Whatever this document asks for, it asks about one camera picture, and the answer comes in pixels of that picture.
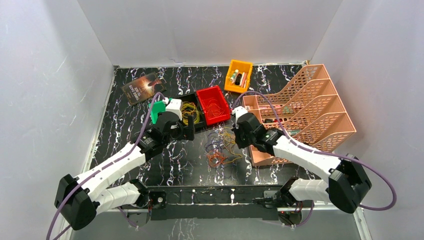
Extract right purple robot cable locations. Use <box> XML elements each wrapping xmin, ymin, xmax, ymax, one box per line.
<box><xmin>231</xmin><ymin>90</ymin><xmax>398</xmax><ymax>229</ymax></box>

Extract red plastic bin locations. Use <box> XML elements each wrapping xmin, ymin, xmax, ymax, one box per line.
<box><xmin>196</xmin><ymin>85</ymin><xmax>231</xmax><ymax>126</ymax></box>

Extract pink desk organizer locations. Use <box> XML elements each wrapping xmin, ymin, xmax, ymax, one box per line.
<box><xmin>241</xmin><ymin>64</ymin><xmax>356</xmax><ymax>152</ymax></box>

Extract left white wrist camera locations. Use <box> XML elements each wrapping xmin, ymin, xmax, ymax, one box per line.
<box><xmin>162</xmin><ymin>97</ymin><xmax>183</xmax><ymax>121</ymax></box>

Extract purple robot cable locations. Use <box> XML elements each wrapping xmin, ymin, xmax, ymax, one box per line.
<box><xmin>231</xmin><ymin>90</ymin><xmax>398</xmax><ymax>229</ymax></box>
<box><xmin>45</xmin><ymin>92</ymin><xmax>167</xmax><ymax>240</ymax></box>

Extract yellow-green wire coil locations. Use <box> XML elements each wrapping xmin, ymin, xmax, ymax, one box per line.
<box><xmin>180</xmin><ymin>101</ymin><xmax>201</xmax><ymax>127</ymax></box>

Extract dark book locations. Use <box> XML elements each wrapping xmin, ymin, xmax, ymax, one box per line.
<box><xmin>121</xmin><ymin>72</ymin><xmax>166</xmax><ymax>106</ymax></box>

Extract green plastic bin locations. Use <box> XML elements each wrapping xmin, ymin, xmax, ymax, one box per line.
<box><xmin>150</xmin><ymin>97</ymin><xmax>172</xmax><ymax>124</ymax></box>

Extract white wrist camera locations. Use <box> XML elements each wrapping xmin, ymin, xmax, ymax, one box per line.
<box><xmin>162</xmin><ymin>97</ymin><xmax>183</xmax><ymax>121</ymax></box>
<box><xmin>231</xmin><ymin>106</ymin><xmax>248</xmax><ymax>129</ymax></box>

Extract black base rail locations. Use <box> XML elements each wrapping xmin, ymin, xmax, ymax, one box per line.
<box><xmin>64</xmin><ymin>185</ymin><xmax>359</xmax><ymax>229</ymax></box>

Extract purple wire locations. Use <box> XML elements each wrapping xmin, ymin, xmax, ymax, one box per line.
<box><xmin>203</xmin><ymin>129</ymin><xmax>233</xmax><ymax>180</ymax></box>

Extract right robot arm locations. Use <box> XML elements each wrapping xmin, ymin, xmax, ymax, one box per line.
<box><xmin>231</xmin><ymin>107</ymin><xmax>372</xmax><ymax>214</ymax></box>

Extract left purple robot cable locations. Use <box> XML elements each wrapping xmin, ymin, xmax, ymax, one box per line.
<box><xmin>45</xmin><ymin>92</ymin><xmax>167</xmax><ymax>240</ymax></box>

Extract orange wire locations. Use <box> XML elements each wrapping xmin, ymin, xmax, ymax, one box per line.
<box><xmin>205</xmin><ymin>151</ymin><xmax>229</xmax><ymax>168</ymax></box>
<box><xmin>206</xmin><ymin>100</ymin><xmax>226</xmax><ymax>120</ymax></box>

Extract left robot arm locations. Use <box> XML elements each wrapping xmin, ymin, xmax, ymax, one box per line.
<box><xmin>54</xmin><ymin>111</ymin><xmax>195</xmax><ymax>231</ymax></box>

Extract orange-yellow plastic bin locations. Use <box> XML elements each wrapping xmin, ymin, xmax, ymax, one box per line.
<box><xmin>224</xmin><ymin>59</ymin><xmax>253</xmax><ymax>94</ymax></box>

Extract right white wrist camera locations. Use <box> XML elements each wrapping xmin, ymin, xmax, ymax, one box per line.
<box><xmin>231</xmin><ymin>106</ymin><xmax>248</xmax><ymax>129</ymax></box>

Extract orange wire in red bin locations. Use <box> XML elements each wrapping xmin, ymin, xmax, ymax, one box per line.
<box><xmin>206</xmin><ymin>100</ymin><xmax>226</xmax><ymax>120</ymax></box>

